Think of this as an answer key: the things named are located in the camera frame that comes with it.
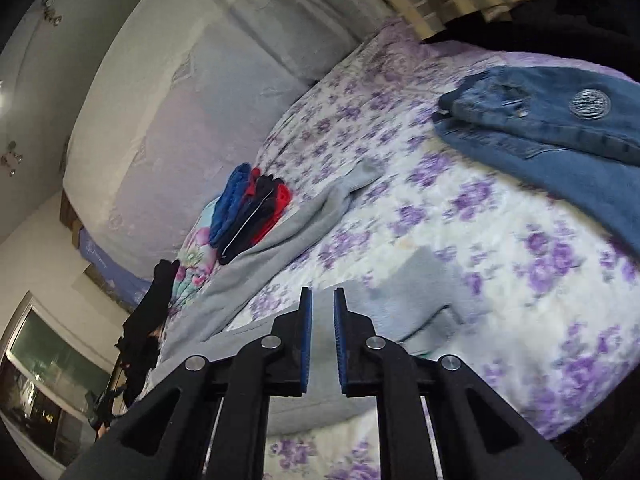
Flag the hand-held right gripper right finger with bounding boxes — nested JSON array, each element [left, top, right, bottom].
[[333, 287, 583, 480]]

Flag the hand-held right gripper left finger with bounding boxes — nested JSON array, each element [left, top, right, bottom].
[[62, 287, 313, 480]]

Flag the grey sweatpants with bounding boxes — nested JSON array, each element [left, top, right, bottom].
[[145, 156, 493, 433]]

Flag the folded black garment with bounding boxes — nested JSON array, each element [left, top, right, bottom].
[[218, 174, 281, 266]]

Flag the colourful floral cloth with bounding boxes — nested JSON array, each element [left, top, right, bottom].
[[170, 197, 221, 311]]

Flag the folded red garment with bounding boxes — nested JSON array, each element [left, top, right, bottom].
[[245, 167, 292, 246]]

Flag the purple floral bedspread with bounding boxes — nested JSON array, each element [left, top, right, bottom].
[[165, 17, 640, 480]]

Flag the folded blue garment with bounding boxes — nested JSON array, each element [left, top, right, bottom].
[[209, 163, 253, 248]]

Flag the black cloth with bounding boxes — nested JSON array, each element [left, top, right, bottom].
[[115, 259, 181, 408]]

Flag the blue mattress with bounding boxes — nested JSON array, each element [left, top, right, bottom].
[[77, 227, 151, 306]]

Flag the white lace covered mattress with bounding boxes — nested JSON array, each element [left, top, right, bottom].
[[62, 0, 401, 281]]

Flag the glass window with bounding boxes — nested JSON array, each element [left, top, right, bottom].
[[0, 292, 121, 461]]

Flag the plain blue denim jeans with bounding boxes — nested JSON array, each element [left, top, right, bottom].
[[432, 110, 640, 256]]

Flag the blue jeans with round patch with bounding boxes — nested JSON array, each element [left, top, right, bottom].
[[439, 66, 640, 166]]

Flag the dark cloth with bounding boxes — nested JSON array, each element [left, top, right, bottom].
[[425, 0, 640, 81]]

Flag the wooden bed frame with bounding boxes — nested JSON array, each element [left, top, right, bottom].
[[60, 190, 81, 251]]

